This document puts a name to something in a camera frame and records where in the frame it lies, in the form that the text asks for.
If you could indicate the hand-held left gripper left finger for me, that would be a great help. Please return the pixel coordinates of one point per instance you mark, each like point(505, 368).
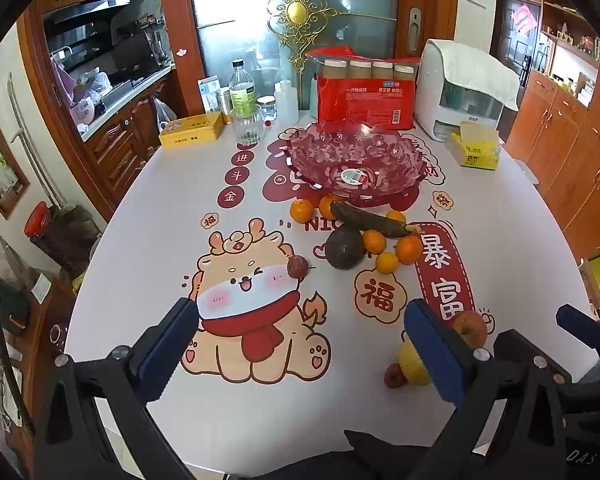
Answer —
point(167, 347)

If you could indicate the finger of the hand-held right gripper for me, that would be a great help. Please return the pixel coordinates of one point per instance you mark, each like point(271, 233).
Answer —
point(575, 319)

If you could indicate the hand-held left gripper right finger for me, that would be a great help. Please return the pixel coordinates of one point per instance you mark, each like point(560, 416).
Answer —
point(432, 350)

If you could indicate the yellow pear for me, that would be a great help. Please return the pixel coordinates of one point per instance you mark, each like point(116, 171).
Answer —
point(411, 365)

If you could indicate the small red apple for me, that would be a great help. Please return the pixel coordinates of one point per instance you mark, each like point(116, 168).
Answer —
point(394, 376)

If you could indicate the small yellow-orange tangerine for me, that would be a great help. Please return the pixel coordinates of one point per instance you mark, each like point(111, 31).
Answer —
point(396, 216)
point(386, 262)

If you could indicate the deep orange tangerine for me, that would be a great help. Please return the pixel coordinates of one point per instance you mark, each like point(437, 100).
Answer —
point(410, 248)

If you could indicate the dark avocado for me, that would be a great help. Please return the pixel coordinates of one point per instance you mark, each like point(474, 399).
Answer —
point(344, 250)

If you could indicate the dark overripe banana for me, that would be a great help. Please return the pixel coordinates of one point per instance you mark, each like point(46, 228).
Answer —
point(370, 220)

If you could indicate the small dark red fruit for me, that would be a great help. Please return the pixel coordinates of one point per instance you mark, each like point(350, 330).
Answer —
point(297, 266)

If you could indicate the pink glass fruit bowl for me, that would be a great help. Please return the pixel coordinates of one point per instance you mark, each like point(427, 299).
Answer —
point(330, 160)

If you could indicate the dark cloth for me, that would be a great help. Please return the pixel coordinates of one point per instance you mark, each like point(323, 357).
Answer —
point(375, 455)

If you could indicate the printed tablecloth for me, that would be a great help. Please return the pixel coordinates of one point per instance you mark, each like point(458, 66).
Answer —
point(155, 210)

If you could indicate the wooden sideboard cabinet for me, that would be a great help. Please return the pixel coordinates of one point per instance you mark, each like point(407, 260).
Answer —
point(570, 150)

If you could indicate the red-lid jar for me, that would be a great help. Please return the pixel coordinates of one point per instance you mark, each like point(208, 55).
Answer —
point(36, 220)

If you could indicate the yellow tissue box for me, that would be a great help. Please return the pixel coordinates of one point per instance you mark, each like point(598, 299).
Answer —
point(480, 155)

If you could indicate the wooden kitchen cabinet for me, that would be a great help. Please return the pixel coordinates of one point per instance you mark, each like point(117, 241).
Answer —
point(115, 145)

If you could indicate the yellow tin box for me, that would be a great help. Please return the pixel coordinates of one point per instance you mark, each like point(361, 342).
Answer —
point(190, 132)

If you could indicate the clear plastic bag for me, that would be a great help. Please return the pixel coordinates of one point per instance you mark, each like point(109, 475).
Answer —
point(162, 115)

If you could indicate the clear drinking glass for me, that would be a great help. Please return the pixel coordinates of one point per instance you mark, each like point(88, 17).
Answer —
point(247, 127)

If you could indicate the white countertop appliance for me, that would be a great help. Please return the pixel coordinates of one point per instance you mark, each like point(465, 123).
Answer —
point(432, 110)

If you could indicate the metal can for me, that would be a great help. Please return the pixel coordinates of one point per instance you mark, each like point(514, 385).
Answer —
point(224, 102)

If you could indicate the red paper cup package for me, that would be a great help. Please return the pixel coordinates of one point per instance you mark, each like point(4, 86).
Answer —
point(360, 105)

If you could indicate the small glass jar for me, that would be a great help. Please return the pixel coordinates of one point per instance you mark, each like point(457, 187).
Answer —
point(267, 110)

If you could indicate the small white box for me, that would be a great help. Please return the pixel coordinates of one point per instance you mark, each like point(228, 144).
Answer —
point(207, 92)

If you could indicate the clear bottle green label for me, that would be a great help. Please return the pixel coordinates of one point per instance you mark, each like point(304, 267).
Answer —
point(242, 92)

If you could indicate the white cloth cover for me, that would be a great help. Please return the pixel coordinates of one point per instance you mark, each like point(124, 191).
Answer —
point(480, 70)

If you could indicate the white plastic bottle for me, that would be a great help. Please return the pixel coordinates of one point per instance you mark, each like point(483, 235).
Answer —
point(286, 102)

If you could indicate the brown jar white lid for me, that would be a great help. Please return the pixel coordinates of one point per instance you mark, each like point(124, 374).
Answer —
point(384, 71)
point(404, 74)

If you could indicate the wooden display shelf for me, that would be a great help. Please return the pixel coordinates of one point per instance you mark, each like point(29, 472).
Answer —
point(570, 30)

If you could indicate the red door decoration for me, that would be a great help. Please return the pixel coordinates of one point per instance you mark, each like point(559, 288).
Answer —
point(525, 17)

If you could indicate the range hood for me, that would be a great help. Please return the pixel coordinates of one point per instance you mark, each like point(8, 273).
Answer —
point(85, 10)

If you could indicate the gold door ornament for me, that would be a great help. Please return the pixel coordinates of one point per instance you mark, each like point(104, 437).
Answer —
point(296, 12)

